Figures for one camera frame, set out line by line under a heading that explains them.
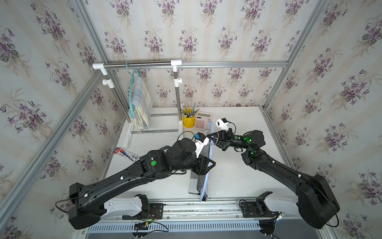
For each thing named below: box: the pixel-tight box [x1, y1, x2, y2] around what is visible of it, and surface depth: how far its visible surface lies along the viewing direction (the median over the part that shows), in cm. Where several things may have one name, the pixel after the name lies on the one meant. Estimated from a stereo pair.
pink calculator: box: [194, 111, 213, 131], surface depth 113 cm
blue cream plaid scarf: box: [131, 76, 153, 132], surface depth 87 cm
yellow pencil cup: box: [182, 115, 196, 128], surface depth 109 cm
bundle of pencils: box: [181, 101, 200, 119], surface depth 106 cm
